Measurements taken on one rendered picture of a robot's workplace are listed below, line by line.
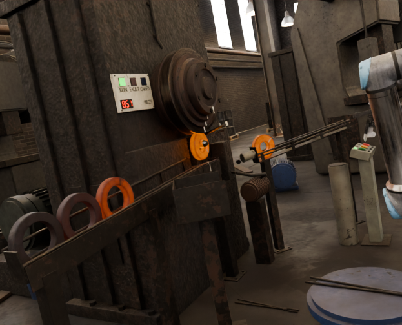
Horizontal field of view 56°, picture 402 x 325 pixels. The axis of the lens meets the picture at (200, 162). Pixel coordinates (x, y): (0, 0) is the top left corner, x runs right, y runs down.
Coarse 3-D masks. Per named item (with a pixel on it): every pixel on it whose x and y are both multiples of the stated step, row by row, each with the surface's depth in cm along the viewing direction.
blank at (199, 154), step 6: (192, 138) 209; (198, 138) 211; (204, 138) 216; (192, 144) 208; (198, 144) 211; (192, 150) 209; (198, 150) 210; (204, 150) 215; (198, 156) 210; (204, 156) 215
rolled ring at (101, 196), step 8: (104, 184) 150; (112, 184) 153; (120, 184) 157; (128, 184) 161; (104, 192) 149; (128, 192) 160; (104, 200) 149; (128, 200) 160; (104, 208) 148; (104, 216) 149
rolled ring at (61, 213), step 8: (64, 200) 137; (72, 200) 137; (80, 200) 140; (88, 200) 143; (96, 200) 146; (64, 208) 134; (88, 208) 146; (96, 208) 146; (56, 216) 134; (64, 216) 133; (96, 216) 145; (64, 224) 133; (64, 232) 133; (72, 232) 136
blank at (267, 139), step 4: (260, 136) 246; (264, 136) 247; (268, 136) 248; (256, 140) 245; (260, 140) 246; (264, 140) 247; (268, 140) 248; (272, 140) 250; (252, 144) 247; (256, 144) 245; (260, 144) 246; (268, 144) 249; (272, 144) 250; (256, 148) 245; (260, 148) 246; (268, 148) 249; (268, 156) 249
